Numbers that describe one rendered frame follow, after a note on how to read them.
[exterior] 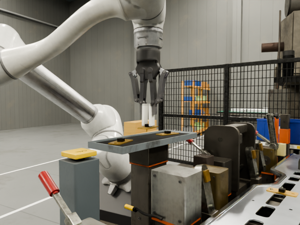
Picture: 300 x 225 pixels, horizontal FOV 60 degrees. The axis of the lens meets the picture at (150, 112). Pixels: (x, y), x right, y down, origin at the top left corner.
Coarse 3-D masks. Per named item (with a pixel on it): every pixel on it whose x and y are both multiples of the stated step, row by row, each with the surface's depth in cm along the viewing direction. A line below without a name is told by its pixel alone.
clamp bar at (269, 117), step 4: (264, 116) 126; (268, 116) 123; (272, 116) 123; (276, 116) 121; (268, 120) 123; (272, 120) 124; (268, 124) 123; (272, 124) 122; (268, 128) 123; (272, 128) 122; (272, 132) 122; (272, 136) 122; (272, 140) 122; (276, 140) 124; (276, 144) 124
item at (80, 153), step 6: (66, 150) 62; (72, 150) 62; (78, 150) 62; (84, 150) 62; (90, 150) 62; (66, 156) 60; (72, 156) 58; (78, 156) 58; (84, 156) 59; (90, 156) 61
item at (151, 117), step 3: (150, 105) 80; (150, 108) 80; (150, 111) 80; (150, 114) 80; (150, 117) 80; (153, 117) 82; (150, 120) 80; (153, 120) 82; (150, 123) 80; (153, 123) 82; (150, 126) 80
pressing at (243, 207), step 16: (288, 160) 121; (288, 176) 95; (256, 192) 79; (272, 192) 79; (224, 208) 66; (240, 208) 67; (256, 208) 67; (272, 208) 68; (288, 208) 67; (208, 224) 58; (224, 224) 59; (240, 224) 59; (272, 224) 59; (288, 224) 59
